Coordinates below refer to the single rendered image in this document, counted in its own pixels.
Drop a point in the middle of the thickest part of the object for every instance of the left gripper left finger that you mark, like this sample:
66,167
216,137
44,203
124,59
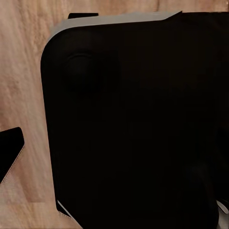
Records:
11,143

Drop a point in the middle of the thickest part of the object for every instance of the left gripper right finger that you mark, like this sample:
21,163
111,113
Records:
222,142

